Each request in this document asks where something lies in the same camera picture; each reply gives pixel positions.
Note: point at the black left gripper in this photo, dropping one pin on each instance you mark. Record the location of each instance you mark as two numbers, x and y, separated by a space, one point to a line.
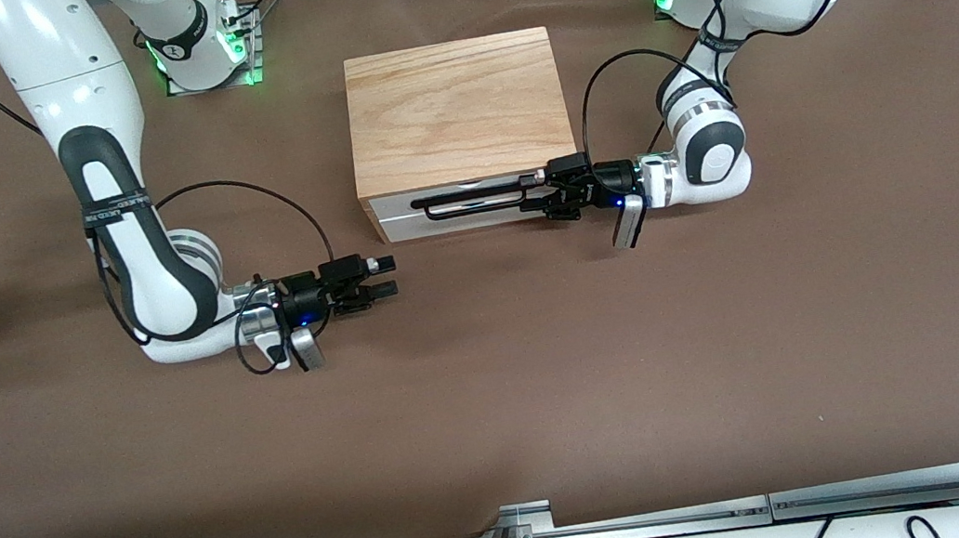
612 178

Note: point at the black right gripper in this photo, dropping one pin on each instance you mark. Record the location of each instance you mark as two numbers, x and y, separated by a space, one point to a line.
303 299

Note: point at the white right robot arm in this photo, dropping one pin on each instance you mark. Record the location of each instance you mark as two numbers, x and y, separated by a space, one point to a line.
78 81

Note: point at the wooden drawer cabinet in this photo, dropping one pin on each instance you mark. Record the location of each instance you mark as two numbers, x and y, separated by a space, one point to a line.
456 103

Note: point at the brown table cover sheet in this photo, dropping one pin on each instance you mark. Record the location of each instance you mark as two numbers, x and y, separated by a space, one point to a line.
498 398

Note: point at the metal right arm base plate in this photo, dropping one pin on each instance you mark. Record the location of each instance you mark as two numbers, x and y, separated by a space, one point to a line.
254 57

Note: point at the aluminium corner bracket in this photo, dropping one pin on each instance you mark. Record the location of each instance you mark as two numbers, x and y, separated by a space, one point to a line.
524 518

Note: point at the long aluminium frame rail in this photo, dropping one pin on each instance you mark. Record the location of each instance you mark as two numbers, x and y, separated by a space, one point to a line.
942 485

